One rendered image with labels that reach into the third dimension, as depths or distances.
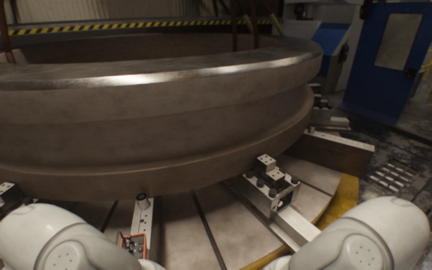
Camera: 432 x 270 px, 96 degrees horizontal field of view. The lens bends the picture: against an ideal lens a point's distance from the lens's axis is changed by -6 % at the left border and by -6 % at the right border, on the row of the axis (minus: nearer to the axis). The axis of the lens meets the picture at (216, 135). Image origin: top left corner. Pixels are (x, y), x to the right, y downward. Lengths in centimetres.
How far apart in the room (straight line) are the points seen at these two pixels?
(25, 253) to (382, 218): 68
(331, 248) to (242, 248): 147
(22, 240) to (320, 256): 55
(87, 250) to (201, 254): 146
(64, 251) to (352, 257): 46
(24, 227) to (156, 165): 114
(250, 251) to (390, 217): 143
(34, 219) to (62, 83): 102
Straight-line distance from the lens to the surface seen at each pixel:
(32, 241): 53
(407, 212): 59
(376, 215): 54
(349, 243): 43
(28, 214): 59
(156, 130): 157
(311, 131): 271
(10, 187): 219
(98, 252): 44
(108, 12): 437
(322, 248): 45
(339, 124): 386
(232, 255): 184
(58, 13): 435
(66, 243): 44
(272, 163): 184
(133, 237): 141
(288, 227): 190
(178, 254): 186
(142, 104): 135
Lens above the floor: 189
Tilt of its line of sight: 29 degrees down
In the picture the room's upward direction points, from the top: 1 degrees counter-clockwise
